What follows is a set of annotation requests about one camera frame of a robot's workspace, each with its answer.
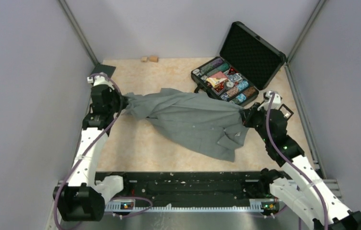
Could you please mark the grey button shirt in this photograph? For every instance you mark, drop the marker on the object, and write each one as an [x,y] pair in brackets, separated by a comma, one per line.
[201,124]

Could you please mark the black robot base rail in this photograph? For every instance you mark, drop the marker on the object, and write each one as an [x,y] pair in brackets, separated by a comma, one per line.
[192,192]

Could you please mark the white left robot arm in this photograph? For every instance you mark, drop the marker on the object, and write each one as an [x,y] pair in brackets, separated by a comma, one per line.
[80,197]

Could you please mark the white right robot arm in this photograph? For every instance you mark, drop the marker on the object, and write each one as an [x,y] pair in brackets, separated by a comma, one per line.
[298,186]

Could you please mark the playing card deck box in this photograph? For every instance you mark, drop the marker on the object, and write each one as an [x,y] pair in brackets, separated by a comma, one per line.
[217,79]

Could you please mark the dark grey lego baseplate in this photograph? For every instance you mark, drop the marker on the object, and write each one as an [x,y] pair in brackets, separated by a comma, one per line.
[101,68]

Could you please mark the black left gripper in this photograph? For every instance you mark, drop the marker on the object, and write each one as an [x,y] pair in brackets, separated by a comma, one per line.
[123,103]

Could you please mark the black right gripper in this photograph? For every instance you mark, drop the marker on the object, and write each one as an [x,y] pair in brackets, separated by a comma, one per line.
[247,114]

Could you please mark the black poker chip case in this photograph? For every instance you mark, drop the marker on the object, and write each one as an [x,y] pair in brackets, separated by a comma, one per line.
[248,61]

